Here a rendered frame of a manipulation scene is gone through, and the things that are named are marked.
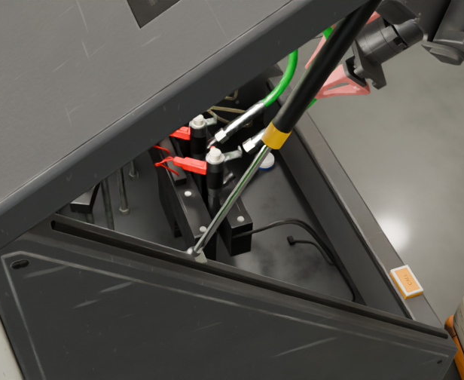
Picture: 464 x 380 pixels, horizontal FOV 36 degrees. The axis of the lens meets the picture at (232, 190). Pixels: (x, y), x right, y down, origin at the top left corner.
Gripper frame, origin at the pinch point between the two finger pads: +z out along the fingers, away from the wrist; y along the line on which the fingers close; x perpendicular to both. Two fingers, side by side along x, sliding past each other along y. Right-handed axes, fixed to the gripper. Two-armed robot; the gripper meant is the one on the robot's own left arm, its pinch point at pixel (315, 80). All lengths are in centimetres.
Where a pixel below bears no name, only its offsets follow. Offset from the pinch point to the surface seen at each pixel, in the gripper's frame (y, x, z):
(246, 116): -2.4, 1.8, 14.6
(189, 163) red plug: 5.6, -5.4, 21.6
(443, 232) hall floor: -29, 141, 44
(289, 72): -5.4, 1.8, 5.1
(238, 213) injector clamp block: 10.7, 5.9, 22.5
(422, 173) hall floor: -55, 147, 47
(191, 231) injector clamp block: 13.2, -0.1, 27.6
